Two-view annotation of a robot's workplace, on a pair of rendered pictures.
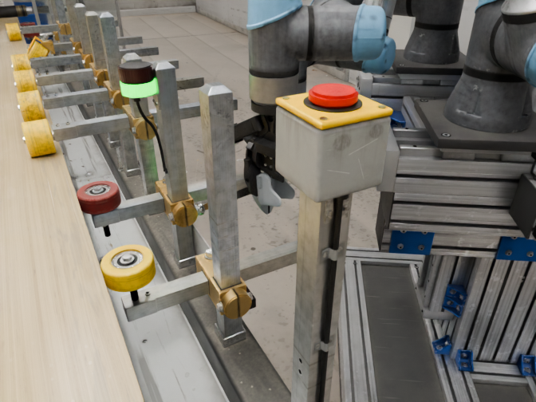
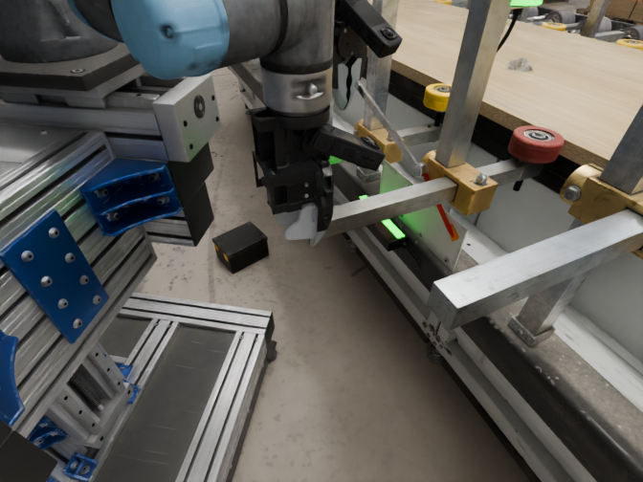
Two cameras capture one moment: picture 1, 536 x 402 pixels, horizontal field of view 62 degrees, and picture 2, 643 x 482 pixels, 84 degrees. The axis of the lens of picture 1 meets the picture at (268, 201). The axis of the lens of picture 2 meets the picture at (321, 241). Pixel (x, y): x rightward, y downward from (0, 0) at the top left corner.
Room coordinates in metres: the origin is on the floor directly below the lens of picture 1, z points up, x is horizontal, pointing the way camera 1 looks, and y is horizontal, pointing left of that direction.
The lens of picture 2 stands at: (1.37, 0.01, 1.18)
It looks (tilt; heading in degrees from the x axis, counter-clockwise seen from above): 41 degrees down; 184
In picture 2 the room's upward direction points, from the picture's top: straight up
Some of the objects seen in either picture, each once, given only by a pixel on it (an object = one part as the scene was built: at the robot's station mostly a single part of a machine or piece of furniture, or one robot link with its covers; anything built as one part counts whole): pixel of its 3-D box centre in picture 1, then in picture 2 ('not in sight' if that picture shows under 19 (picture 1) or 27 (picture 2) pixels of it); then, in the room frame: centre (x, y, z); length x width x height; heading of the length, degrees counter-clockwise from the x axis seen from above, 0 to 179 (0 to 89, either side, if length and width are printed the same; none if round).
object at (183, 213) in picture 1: (175, 202); (455, 179); (0.82, 0.20, 0.85); 0.14 x 0.06 x 0.05; 28
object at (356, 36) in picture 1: (341, 31); not in sight; (0.69, -0.11, 1.22); 0.11 x 0.11 x 0.08; 1
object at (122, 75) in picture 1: (135, 72); not in sight; (0.78, 0.23, 1.14); 0.06 x 0.06 x 0.02
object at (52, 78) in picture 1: (105, 71); not in sight; (1.51, 0.55, 0.95); 0.50 x 0.04 x 0.04; 118
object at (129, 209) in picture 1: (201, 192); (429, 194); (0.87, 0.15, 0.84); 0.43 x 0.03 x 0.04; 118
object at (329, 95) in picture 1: (333, 100); not in sight; (0.35, -0.05, 1.22); 0.04 x 0.04 x 0.02
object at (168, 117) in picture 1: (176, 181); (454, 141); (0.80, 0.19, 0.91); 0.04 x 0.04 x 0.48; 28
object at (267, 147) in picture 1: (277, 137); (337, 16); (0.67, -0.01, 1.06); 0.09 x 0.08 x 0.12; 48
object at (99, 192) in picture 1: (102, 212); (527, 162); (0.77, 0.34, 0.85); 0.08 x 0.08 x 0.11
